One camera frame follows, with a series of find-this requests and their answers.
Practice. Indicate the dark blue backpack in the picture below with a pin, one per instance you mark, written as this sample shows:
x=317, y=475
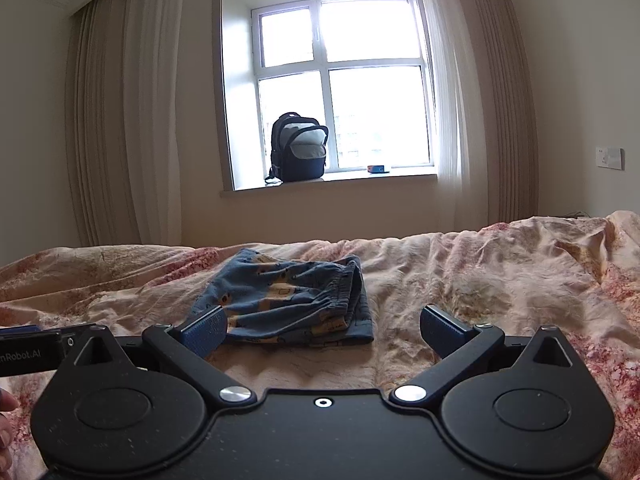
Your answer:
x=297, y=152

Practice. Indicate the blue printed pants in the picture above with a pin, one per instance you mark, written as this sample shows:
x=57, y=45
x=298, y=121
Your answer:
x=280, y=290

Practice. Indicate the white framed window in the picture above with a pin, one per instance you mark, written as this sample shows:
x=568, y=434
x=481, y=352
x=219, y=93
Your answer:
x=350, y=100

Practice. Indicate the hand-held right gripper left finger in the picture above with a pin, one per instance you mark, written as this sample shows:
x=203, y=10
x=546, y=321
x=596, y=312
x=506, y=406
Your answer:
x=205, y=332

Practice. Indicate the white wall socket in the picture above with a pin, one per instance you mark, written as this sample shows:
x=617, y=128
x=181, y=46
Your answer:
x=610, y=156

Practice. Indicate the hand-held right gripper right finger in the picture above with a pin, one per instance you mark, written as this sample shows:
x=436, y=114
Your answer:
x=442, y=332

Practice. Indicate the person's left hand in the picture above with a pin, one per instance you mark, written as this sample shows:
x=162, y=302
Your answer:
x=7, y=405

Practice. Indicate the floral pink blanket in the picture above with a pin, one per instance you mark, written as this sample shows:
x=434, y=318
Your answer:
x=500, y=280

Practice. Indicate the beige curtain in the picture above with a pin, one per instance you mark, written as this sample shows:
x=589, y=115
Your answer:
x=97, y=125
x=505, y=85

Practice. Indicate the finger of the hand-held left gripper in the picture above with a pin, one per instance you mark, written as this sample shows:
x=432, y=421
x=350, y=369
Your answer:
x=20, y=331

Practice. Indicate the small blue box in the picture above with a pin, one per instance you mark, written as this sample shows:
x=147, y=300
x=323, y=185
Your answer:
x=377, y=168

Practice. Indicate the white sheer curtain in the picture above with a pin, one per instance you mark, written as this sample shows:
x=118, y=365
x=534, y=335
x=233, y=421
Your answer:
x=160, y=110
x=450, y=85

